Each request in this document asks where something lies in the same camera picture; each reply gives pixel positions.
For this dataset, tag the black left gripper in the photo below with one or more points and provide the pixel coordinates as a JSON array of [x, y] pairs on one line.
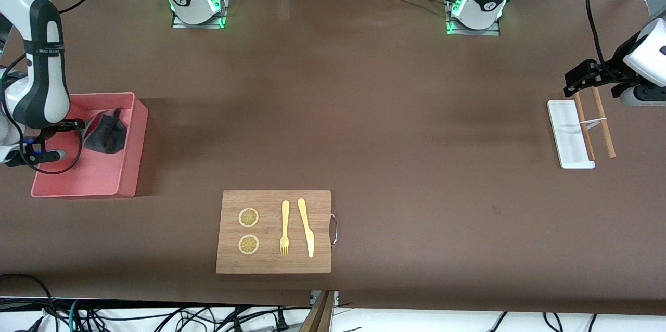
[[617, 68]]

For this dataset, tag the grey microfibre cloth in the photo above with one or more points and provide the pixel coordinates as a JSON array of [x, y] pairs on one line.
[[104, 137]]

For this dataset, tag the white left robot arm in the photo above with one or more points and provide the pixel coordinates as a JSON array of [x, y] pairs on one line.
[[650, 56]]

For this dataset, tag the pink plastic bin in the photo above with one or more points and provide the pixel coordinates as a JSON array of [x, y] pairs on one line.
[[104, 176]]

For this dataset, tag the white rack with wooden rods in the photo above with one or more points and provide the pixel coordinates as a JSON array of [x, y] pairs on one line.
[[570, 144]]

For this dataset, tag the lemon slice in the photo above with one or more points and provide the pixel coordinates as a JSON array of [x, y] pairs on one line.
[[248, 244], [248, 217]]

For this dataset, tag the yellow plastic fork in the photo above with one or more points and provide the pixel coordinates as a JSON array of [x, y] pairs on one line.
[[285, 217]]

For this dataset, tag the wooden cutting board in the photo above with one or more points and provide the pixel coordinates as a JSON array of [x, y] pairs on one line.
[[270, 264]]

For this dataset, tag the yellow plastic knife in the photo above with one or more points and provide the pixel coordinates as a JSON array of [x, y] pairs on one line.
[[308, 233]]

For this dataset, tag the black power plug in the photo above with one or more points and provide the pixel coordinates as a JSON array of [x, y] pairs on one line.
[[282, 324]]

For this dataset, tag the brown wooden plank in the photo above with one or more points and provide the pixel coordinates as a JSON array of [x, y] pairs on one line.
[[318, 316]]

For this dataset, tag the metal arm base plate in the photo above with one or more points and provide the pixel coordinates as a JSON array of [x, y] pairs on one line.
[[179, 24], [491, 32]]

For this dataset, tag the small metal bracket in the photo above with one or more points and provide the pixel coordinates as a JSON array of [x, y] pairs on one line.
[[333, 296]]

